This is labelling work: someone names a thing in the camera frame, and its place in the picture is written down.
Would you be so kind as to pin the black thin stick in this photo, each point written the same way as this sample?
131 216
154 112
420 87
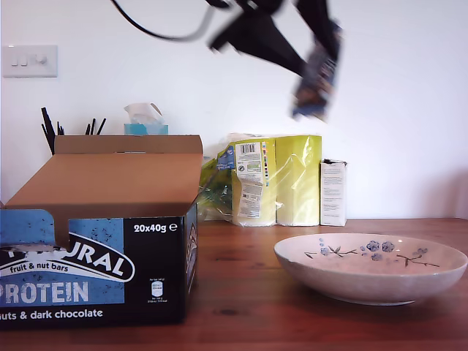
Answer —
93 128
87 129
101 127
47 138
60 128
49 122

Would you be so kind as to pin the small white printed carton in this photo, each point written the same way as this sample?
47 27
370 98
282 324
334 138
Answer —
332 195

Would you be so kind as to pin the blue snack bar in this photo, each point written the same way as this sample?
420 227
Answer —
314 91

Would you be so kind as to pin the white wall light switch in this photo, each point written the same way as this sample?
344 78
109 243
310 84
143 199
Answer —
31 61

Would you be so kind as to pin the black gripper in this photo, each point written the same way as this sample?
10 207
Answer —
248 22

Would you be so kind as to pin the white floral ceramic plate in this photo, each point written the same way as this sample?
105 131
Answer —
365 283

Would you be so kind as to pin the yellow kitchen roll pack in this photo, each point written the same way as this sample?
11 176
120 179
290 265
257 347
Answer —
292 181

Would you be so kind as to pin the blue black snackbar carton box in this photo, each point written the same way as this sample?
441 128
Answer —
153 274

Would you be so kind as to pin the teal tissue box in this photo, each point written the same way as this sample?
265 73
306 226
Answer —
146 129

